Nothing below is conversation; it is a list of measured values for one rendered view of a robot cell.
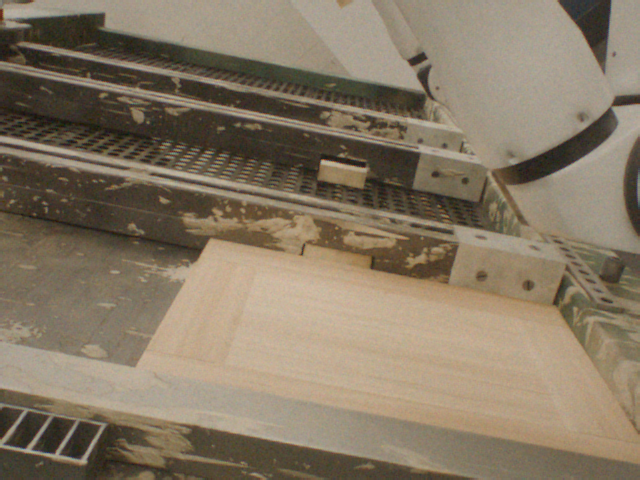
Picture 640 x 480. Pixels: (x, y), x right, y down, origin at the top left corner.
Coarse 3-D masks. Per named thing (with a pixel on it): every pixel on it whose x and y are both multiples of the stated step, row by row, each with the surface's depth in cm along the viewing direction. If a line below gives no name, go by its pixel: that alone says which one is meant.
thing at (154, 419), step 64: (0, 384) 42; (64, 384) 43; (128, 384) 44; (192, 384) 46; (128, 448) 42; (192, 448) 42; (256, 448) 42; (320, 448) 42; (384, 448) 43; (448, 448) 44; (512, 448) 46
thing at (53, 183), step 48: (0, 144) 78; (0, 192) 75; (48, 192) 75; (96, 192) 75; (144, 192) 75; (192, 192) 74; (240, 192) 78; (288, 192) 80; (192, 240) 76; (240, 240) 76; (288, 240) 76; (336, 240) 76; (384, 240) 75; (432, 240) 75; (480, 240) 77; (528, 240) 80; (480, 288) 77; (528, 288) 76
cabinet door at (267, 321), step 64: (256, 256) 74; (192, 320) 58; (256, 320) 61; (320, 320) 63; (384, 320) 66; (448, 320) 68; (512, 320) 71; (256, 384) 51; (320, 384) 52; (384, 384) 55; (448, 384) 57; (512, 384) 59; (576, 384) 60; (576, 448) 51
